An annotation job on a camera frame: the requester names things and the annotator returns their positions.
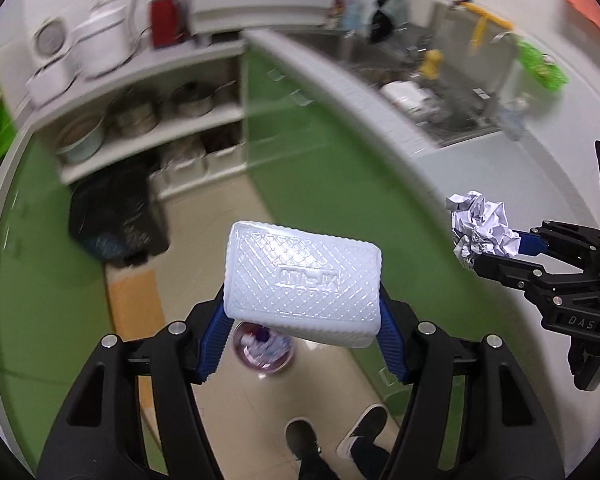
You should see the orange floor mat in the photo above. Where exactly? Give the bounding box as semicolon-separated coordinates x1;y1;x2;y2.
107;268;169;411

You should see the pink trash bin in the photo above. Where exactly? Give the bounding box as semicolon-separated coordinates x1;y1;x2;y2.
230;322;294;375

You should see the right shoe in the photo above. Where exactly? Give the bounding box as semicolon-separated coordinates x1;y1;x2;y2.
336;404;388;460

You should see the white plastic container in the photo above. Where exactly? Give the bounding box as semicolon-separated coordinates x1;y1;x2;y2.
223;221;382;348

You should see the white bowl in sink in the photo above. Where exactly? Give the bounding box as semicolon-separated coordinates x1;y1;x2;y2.
380;80;437;115

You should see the shoe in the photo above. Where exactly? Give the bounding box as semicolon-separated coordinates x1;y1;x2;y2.
285;417;322;462
336;404;388;460

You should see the green plastic basket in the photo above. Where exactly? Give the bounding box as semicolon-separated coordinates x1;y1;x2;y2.
517;39;568;92

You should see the white rice cooker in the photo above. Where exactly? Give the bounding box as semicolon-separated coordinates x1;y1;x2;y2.
73;6;133;79

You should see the stainless steel sink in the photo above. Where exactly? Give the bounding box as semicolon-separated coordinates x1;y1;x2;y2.
285;29;498;148

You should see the left shoe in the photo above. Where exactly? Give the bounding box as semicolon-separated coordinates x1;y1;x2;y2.
285;417;322;462

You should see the steel pot on shelf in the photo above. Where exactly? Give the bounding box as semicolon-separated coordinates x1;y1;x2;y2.
170;80;237;118

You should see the yellow sponge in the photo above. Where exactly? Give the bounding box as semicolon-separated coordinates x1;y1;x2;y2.
418;49;444;80

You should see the red kettle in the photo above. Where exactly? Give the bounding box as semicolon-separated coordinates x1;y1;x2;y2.
149;0;187;50

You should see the black trash bin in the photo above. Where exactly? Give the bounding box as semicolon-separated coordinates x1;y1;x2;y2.
68;166;170;268

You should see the light blue basin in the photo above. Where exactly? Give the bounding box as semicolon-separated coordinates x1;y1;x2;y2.
55;114;105;165

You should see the paper ball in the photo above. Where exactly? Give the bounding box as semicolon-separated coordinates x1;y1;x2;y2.
445;191;521;269

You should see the yellow rack bar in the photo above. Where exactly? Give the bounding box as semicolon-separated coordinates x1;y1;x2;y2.
460;1;514;55

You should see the soap dispenser bottle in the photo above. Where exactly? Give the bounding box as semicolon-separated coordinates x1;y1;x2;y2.
496;96;529;141

